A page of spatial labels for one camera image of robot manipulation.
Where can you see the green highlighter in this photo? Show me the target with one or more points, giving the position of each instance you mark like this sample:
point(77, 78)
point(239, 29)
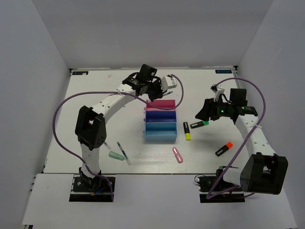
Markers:
point(199, 124)

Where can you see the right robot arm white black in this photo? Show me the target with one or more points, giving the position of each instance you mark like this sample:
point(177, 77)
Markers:
point(265, 171)

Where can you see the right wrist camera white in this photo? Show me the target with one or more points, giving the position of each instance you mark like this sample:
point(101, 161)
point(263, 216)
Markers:
point(218, 91)

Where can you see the green pen refill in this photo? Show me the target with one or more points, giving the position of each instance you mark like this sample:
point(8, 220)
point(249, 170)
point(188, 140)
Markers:
point(122, 150)

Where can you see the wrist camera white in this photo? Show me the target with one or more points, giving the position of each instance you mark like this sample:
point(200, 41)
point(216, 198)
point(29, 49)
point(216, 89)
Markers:
point(168, 82)
point(218, 91)

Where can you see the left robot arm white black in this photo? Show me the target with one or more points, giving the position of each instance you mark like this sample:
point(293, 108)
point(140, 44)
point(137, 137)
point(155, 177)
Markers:
point(91, 122)

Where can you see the pink eraser capsule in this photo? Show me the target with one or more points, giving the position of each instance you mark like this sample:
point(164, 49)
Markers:
point(177, 155)

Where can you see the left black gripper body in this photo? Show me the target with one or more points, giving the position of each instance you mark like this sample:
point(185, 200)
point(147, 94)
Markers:
point(154, 89)

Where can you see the dark blue bin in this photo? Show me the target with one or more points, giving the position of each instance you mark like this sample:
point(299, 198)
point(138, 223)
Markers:
point(160, 117)

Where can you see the left corner label sticker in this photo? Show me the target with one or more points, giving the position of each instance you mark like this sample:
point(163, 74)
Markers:
point(80, 73)

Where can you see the green eraser capsule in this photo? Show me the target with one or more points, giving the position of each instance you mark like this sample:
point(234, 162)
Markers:
point(116, 156)

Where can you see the purple pen refill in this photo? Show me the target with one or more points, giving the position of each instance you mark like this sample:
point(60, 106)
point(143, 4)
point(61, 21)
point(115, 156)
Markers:
point(107, 146)

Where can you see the yellow highlighter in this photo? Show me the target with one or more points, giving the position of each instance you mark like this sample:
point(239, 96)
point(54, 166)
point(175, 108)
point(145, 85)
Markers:
point(186, 131)

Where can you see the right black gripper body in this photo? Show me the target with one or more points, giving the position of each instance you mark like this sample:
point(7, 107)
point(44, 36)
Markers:
point(218, 109)

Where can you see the right corner label sticker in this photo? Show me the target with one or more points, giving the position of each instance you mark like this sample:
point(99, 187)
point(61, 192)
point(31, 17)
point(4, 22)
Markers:
point(223, 71)

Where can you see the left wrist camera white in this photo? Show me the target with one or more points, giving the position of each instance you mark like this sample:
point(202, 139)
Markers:
point(168, 82)

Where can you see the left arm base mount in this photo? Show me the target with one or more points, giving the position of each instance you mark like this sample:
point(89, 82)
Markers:
point(81, 191)

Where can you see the light blue bin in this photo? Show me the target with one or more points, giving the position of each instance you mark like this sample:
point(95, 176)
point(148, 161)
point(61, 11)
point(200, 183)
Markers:
point(164, 132)

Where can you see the pink bin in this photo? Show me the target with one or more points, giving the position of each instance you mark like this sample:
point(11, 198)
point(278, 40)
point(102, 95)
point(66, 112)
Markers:
point(161, 105)

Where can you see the orange highlighter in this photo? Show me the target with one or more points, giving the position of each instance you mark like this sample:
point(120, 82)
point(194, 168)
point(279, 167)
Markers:
point(223, 149)

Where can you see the corner label sticker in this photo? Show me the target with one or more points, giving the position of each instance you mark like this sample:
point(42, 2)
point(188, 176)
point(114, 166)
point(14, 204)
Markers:
point(223, 71)
point(80, 73)

